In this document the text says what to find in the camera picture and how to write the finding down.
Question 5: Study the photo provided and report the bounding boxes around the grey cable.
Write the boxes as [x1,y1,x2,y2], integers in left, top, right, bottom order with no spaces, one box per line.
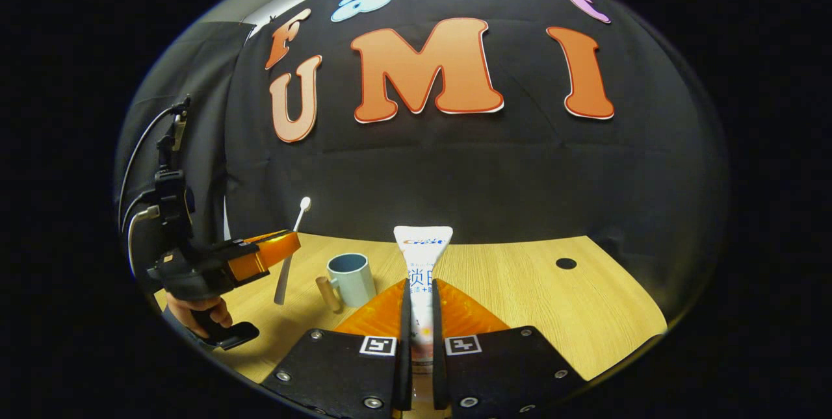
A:
[127,205,161,279]

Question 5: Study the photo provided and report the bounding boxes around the wooden desktop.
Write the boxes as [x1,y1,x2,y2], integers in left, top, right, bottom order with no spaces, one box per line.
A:
[153,232,668,419]

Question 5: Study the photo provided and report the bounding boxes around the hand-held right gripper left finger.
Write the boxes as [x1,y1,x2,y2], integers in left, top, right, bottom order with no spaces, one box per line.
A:
[260,278,414,419]

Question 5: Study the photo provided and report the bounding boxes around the black cable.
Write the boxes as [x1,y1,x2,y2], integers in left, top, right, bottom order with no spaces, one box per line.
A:
[118,105,176,231]

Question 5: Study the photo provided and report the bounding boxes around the white toothpaste tube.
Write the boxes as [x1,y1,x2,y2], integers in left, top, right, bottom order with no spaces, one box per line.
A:
[393,225,454,374]

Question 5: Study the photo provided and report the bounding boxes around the white toothbrush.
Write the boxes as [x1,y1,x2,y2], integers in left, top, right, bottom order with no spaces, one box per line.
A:
[274,196,312,306]

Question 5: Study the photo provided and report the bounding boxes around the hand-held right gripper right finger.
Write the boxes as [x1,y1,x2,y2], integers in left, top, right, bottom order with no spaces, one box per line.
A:
[432,278,589,419]

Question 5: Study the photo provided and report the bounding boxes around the dark side curtain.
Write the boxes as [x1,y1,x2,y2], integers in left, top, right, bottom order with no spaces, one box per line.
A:
[116,19,255,296]

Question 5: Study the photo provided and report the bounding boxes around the pale blue cup wooden handle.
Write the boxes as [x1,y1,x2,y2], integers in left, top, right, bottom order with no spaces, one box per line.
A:
[315,253,378,313]

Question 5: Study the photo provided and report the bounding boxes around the black backdrop cloth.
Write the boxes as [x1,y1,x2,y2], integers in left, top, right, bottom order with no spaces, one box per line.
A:
[221,0,729,316]

